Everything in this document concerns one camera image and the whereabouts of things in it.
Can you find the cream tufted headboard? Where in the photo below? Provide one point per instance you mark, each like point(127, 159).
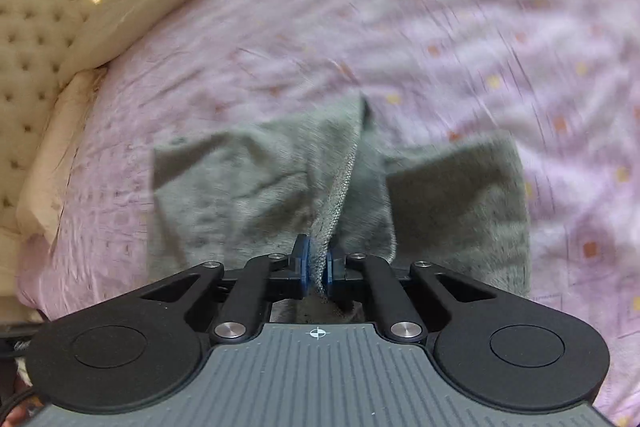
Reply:
point(35, 38)

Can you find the cream pillow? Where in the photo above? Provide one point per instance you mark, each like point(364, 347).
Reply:
point(42, 200)

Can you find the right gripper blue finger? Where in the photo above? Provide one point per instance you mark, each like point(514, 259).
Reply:
point(372, 282)
point(264, 280)

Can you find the person left hand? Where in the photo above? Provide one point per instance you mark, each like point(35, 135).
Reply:
point(13, 411)

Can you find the speckled grey pants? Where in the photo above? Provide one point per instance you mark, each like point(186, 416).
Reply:
point(250, 190)

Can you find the pink patterned bed sheet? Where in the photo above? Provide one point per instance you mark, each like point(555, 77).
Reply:
point(561, 76)

